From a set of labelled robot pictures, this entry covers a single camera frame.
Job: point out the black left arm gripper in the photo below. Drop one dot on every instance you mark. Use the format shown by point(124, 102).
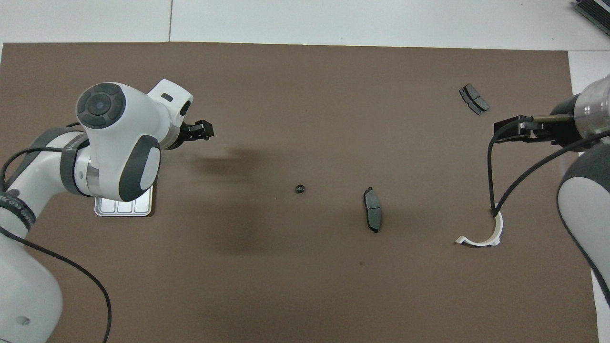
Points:
point(186, 136)

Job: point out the short split grey brake pad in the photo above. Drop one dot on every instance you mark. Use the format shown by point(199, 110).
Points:
point(474, 99)

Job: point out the silver metal tray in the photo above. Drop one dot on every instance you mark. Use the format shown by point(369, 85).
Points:
point(124, 208)

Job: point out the small black bearing gear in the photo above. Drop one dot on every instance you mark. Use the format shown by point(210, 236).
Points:
point(299, 189)

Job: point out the long grey brake pad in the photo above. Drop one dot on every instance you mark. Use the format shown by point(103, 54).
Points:
point(373, 212)

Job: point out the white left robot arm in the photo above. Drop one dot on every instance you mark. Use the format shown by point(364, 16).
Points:
point(124, 124)

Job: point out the brown table mat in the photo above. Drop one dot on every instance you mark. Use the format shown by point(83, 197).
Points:
point(286, 95)

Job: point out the dark ribbed device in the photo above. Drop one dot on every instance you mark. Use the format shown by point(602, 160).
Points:
point(598, 12)

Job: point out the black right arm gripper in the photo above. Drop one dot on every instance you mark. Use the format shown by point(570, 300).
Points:
point(564, 131)

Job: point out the white curved plastic clip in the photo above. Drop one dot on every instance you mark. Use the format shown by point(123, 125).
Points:
point(476, 243)

